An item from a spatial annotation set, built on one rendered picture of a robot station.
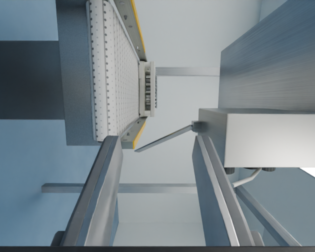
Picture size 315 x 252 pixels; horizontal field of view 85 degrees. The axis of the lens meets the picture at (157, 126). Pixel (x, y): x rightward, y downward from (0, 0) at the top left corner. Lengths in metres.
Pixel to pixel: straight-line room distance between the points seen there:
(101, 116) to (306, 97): 0.44
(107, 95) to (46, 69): 0.23
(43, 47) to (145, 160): 3.66
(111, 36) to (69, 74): 0.11
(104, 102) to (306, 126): 0.38
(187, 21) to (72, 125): 3.58
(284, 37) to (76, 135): 0.56
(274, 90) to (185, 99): 3.17
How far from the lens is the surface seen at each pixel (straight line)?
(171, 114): 3.71
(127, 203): 4.71
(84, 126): 0.39
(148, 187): 1.54
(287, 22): 0.60
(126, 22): 0.46
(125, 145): 0.35
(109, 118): 0.35
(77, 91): 0.39
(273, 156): 0.40
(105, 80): 0.35
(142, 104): 0.78
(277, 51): 0.60
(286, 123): 0.39
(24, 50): 0.58
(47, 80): 0.53
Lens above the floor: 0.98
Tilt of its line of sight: level
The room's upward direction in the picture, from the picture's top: 90 degrees clockwise
